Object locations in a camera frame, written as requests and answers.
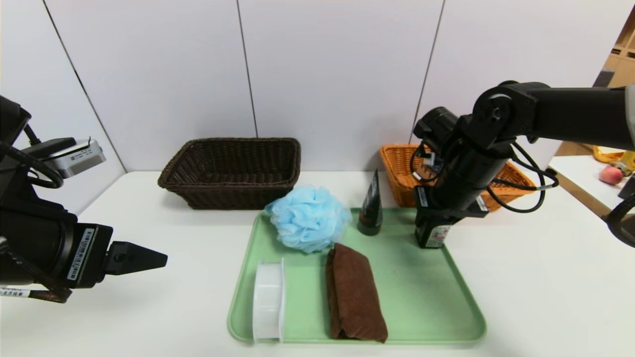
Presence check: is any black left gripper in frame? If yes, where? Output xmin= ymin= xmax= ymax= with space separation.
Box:
xmin=0 ymin=206 xmax=168 ymax=289

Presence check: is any white round plastic container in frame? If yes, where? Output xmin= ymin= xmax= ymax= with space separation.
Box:
xmin=253 ymin=258 xmax=287 ymax=342

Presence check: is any light blue bath pouf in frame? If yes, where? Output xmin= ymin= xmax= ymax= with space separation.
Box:
xmin=264 ymin=185 xmax=352 ymax=254

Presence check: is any brown towel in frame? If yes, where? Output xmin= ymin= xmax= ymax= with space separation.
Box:
xmin=325 ymin=242 xmax=388 ymax=344

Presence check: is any black cosmetic tube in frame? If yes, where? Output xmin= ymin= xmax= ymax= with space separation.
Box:
xmin=357 ymin=169 xmax=383 ymax=236

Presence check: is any small black drink carton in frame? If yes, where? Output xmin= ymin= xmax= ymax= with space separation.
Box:
xmin=415 ymin=218 xmax=453 ymax=249

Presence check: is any dark brown wicker basket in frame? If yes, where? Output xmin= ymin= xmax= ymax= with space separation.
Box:
xmin=158 ymin=137 xmax=302 ymax=210

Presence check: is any orange wicker basket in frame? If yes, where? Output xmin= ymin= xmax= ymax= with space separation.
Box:
xmin=380 ymin=144 xmax=536 ymax=213

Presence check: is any light green plastic tray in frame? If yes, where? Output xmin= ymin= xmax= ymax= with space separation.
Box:
xmin=227 ymin=207 xmax=487 ymax=344

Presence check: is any white side table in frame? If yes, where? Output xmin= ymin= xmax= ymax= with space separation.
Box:
xmin=546 ymin=156 xmax=635 ymax=219

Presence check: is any yellow wicker bowl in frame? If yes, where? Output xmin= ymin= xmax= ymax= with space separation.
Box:
xmin=592 ymin=145 xmax=630 ymax=164

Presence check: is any red peach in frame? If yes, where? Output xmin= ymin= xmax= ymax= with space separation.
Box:
xmin=598 ymin=166 xmax=623 ymax=186

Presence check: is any light wooden cabinet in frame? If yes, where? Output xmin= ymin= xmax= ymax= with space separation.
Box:
xmin=593 ymin=7 xmax=635 ymax=89

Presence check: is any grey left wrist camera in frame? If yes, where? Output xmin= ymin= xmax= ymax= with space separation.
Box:
xmin=22 ymin=138 xmax=107 ymax=179

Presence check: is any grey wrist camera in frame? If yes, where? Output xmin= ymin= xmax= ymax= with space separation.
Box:
xmin=22 ymin=138 xmax=107 ymax=179
xmin=413 ymin=149 xmax=443 ymax=183

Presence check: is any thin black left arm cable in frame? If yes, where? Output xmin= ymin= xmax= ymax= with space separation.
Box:
xmin=0 ymin=141 xmax=64 ymax=189

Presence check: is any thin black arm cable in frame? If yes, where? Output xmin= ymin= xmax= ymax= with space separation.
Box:
xmin=0 ymin=141 xmax=64 ymax=189
xmin=488 ymin=141 xmax=560 ymax=214

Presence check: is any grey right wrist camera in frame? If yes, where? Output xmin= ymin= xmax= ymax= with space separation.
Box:
xmin=413 ymin=149 xmax=443 ymax=183

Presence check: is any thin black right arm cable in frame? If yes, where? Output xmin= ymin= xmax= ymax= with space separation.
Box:
xmin=488 ymin=141 xmax=560 ymax=214

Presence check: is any thick sleeved right arm cable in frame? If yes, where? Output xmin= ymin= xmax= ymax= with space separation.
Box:
xmin=606 ymin=193 xmax=635 ymax=248

